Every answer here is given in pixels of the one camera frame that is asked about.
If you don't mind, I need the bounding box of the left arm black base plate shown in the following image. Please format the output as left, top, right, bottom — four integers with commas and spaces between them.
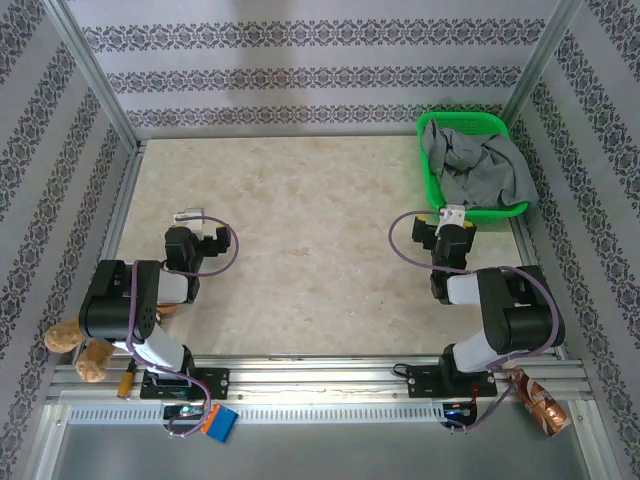
139, 367, 231, 401

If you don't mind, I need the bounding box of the green plastic mesh basket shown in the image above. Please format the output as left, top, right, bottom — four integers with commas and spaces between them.
416, 110, 532, 224

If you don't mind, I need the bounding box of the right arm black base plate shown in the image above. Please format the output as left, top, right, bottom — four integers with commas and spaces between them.
407, 364, 499, 400

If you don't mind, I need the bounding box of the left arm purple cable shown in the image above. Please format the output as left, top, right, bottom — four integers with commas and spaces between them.
124, 213, 241, 440

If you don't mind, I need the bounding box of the grey metal shelf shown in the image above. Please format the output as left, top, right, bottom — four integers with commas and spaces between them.
29, 424, 616, 480

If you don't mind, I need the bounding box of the orange and blue block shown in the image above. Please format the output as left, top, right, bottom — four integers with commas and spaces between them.
201, 403, 240, 444

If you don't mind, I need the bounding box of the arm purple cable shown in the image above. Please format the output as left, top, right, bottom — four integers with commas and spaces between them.
124, 213, 241, 440
389, 209, 564, 434

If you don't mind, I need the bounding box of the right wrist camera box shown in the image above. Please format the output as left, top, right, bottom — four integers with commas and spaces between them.
435, 203, 468, 236

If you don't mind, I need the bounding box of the aluminium mounting rail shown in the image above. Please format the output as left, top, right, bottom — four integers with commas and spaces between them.
47, 354, 589, 402

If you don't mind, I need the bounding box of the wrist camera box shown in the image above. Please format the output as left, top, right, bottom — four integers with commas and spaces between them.
172, 206, 207, 239
435, 203, 468, 236

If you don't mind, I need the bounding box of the brown teddy bear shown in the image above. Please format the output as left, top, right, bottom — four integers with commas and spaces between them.
43, 301, 179, 384

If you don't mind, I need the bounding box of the small circuit board with LED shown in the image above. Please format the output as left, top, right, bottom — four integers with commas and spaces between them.
442, 402, 477, 422
163, 404, 204, 420

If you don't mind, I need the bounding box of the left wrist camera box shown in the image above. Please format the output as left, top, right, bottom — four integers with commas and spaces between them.
172, 206, 207, 239

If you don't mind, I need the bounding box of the aluminium frame post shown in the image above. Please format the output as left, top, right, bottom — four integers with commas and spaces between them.
499, 0, 592, 127
42, 0, 144, 151

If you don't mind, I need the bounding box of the grey long sleeve shirt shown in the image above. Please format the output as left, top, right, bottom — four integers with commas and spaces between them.
421, 119, 540, 210

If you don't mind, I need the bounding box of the copper foil snack bag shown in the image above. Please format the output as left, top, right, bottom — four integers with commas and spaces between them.
507, 367, 572, 439

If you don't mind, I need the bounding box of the slotted grey cable duct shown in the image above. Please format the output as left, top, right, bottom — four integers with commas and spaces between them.
67, 402, 484, 426

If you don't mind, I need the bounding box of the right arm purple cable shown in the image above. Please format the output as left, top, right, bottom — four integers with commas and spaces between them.
389, 209, 564, 434

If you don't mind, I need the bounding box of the brass cylinder sensor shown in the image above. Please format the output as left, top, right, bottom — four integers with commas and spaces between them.
117, 360, 138, 400

